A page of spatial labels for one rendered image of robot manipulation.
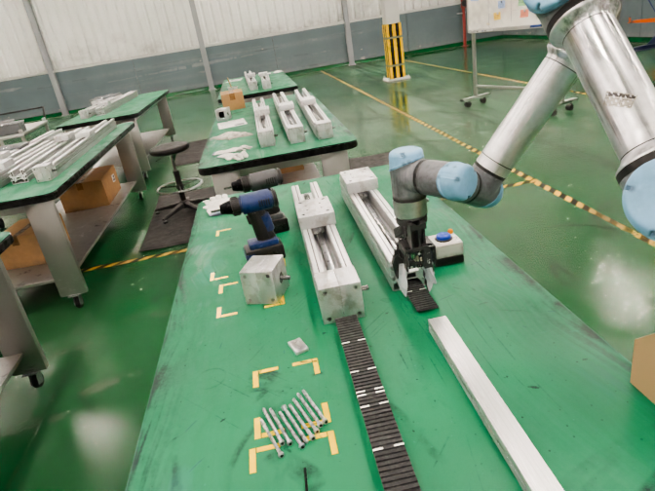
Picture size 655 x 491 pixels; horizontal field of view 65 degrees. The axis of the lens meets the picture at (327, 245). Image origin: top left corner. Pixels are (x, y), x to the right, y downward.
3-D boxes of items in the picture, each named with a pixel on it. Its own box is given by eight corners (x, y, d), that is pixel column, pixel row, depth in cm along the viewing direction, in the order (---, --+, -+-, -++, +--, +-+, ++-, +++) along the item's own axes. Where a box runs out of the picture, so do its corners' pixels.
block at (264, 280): (287, 303, 134) (280, 271, 131) (246, 304, 137) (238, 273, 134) (297, 284, 143) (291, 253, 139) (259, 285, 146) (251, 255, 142)
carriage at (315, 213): (337, 232, 158) (334, 210, 156) (302, 239, 158) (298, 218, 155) (329, 214, 173) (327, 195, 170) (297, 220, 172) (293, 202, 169)
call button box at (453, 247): (464, 261, 141) (463, 240, 138) (429, 268, 140) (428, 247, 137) (453, 249, 148) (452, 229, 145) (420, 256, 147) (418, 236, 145)
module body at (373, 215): (431, 283, 132) (428, 253, 129) (393, 291, 132) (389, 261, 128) (366, 193, 206) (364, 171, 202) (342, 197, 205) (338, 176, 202)
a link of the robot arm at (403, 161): (409, 156, 106) (378, 152, 112) (414, 206, 110) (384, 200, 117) (433, 145, 110) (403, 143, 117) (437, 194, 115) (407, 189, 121)
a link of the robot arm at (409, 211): (388, 196, 119) (423, 189, 120) (391, 214, 121) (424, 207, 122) (397, 206, 112) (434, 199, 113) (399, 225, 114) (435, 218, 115)
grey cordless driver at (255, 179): (293, 230, 181) (282, 169, 172) (237, 244, 177) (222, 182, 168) (288, 223, 188) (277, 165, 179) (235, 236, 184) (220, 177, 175)
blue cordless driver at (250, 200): (289, 257, 160) (276, 190, 152) (226, 274, 157) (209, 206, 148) (285, 248, 167) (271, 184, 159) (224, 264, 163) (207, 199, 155)
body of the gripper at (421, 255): (405, 275, 118) (401, 226, 113) (396, 259, 126) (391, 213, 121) (439, 268, 118) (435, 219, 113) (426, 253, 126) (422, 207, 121)
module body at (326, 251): (358, 298, 131) (354, 268, 128) (319, 306, 131) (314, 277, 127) (320, 202, 204) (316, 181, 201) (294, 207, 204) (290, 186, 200)
